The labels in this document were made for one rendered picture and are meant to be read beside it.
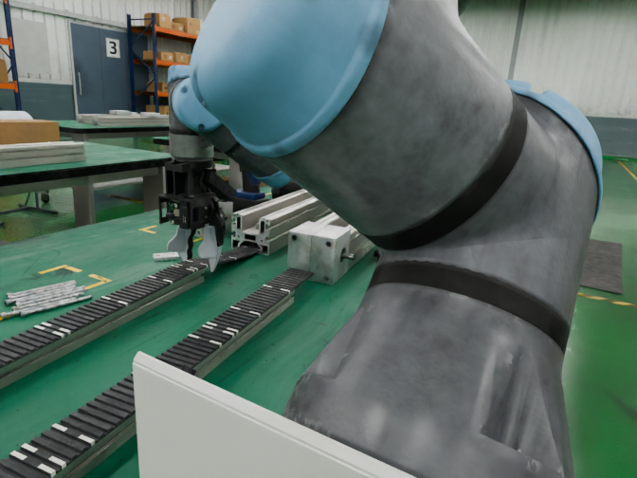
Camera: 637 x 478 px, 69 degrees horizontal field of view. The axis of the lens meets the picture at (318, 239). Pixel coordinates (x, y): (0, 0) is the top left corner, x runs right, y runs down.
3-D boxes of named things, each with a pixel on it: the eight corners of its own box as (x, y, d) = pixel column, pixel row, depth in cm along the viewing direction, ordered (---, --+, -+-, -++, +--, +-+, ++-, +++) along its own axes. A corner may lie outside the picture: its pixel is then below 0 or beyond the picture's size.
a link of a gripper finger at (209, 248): (195, 279, 84) (185, 229, 82) (214, 269, 89) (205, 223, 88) (209, 279, 83) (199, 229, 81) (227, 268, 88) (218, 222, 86)
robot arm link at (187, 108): (260, 115, 69) (244, 112, 78) (196, 63, 63) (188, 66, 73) (228, 157, 69) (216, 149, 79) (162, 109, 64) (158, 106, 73)
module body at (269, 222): (268, 255, 105) (269, 219, 102) (231, 248, 108) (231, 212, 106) (371, 198, 176) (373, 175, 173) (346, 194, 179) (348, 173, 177)
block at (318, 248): (343, 287, 89) (347, 241, 86) (286, 275, 94) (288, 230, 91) (358, 273, 97) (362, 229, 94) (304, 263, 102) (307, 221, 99)
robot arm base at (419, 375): (557, 543, 27) (589, 380, 30) (591, 557, 15) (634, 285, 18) (333, 440, 34) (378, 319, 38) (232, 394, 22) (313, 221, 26)
